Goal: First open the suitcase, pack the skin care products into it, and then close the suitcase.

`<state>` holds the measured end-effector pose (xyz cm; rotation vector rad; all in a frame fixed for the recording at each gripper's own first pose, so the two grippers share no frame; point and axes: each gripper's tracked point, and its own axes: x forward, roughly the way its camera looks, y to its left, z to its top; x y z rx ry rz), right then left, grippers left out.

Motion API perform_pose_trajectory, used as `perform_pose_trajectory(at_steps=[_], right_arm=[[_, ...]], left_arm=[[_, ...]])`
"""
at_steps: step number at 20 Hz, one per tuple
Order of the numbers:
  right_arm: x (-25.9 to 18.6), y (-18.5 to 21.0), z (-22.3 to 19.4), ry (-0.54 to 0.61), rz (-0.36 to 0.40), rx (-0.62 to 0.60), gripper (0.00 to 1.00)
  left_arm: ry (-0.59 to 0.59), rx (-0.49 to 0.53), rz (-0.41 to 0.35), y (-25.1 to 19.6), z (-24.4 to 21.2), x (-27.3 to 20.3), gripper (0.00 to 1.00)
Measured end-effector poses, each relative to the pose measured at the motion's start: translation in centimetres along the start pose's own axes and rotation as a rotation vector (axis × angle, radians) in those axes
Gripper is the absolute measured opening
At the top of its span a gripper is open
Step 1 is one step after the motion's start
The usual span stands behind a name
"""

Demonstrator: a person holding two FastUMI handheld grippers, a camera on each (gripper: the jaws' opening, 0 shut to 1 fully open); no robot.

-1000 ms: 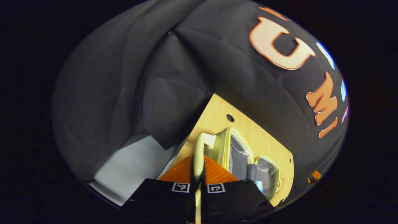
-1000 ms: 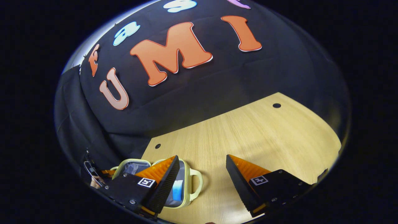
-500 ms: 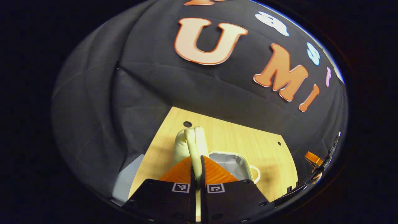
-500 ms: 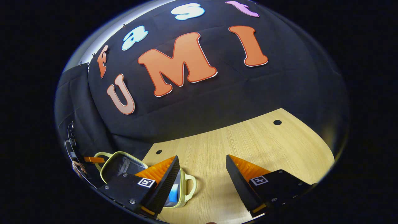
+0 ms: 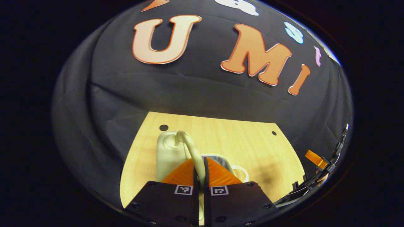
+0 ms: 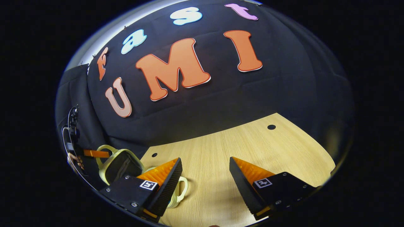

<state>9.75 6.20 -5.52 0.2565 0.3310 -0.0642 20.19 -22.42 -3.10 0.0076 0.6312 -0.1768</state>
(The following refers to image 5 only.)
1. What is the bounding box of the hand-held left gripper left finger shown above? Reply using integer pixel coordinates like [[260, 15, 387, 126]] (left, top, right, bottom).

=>
[[126, 158, 200, 227]]

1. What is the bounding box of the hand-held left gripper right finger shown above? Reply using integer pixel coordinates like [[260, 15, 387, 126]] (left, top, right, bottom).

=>
[[204, 157, 278, 227]]

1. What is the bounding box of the pale yellow suitcase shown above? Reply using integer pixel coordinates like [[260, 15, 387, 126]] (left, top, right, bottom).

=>
[[156, 130, 250, 221]]

